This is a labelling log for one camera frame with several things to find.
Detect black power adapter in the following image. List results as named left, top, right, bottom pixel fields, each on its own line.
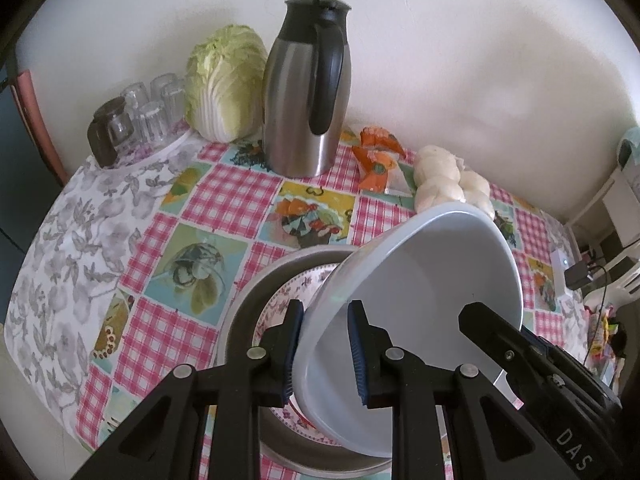
left=565, top=257, right=601, bottom=291

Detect colourful snack packets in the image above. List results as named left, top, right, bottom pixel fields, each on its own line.
left=587, top=305, right=626, bottom=361

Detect dark brown glass cup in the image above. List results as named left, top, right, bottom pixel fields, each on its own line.
left=87, top=97, right=128, bottom=168

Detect pale teal object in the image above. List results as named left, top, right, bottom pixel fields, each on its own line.
left=617, top=127, right=640, bottom=168

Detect clear orange printed packet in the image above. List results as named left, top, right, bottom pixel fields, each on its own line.
left=351, top=146, right=418, bottom=197

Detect pink checked tablecloth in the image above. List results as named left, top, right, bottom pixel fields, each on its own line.
left=75, top=127, right=601, bottom=480

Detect bag of steamed buns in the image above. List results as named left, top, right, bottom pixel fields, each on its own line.
left=414, top=145, right=496, bottom=221

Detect orange snack packet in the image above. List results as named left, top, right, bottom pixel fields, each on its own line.
left=359, top=126, right=403, bottom=155

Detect white tray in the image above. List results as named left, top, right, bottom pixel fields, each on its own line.
left=107, top=127, right=196, bottom=173

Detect floral rimmed plate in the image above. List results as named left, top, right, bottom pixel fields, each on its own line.
left=251, top=262, right=396, bottom=448

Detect plain white bowl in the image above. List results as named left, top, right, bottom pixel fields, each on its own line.
left=291, top=201, right=524, bottom=458

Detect grey floral tablecloth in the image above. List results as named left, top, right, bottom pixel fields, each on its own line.
left=2, top=132, right=201, bottom=453

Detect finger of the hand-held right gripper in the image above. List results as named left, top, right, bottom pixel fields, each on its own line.
left=457, top=301, right=550, bottom=397

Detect reddish wooden bar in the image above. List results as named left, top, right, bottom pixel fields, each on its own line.
left=15, top=70, right=68, bottom=186

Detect stainless steel thermos jug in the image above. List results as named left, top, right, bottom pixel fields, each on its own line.
left=262, top=0, right=353, bottom=178

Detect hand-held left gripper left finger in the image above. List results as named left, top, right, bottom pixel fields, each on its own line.
left=67, top=299, right=306, bottom=480

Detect stainless steel basin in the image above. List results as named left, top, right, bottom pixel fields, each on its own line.
left=218, top=246, right=401, bottom=477

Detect white power strip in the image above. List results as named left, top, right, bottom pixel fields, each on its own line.
left=550, top=247, right=571, bottom=296

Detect white cabinet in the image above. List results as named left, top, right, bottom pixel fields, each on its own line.
left=570, top=165, right=640, bottom=256

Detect white plastic chair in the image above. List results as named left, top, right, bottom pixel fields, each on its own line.
left=582, top=240, right=640, bottom=311

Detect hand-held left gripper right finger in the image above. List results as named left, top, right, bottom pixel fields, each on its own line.
left=347, top=300, right=546, bottom=480

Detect black cable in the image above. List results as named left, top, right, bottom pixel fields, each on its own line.
left=582, top=262, right=616, bottom=366

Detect clear drinking glass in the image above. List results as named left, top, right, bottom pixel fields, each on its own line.
left=150, top=73, right=187, bottom=126
left=132, top=101, right=168, bottom=148
left=106, top=110, right=136, bottom=153
left=120, top=82, right=151, bottom=116

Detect napa cabbage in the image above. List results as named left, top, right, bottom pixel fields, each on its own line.
left=185, top=24, right=269, bottom=143

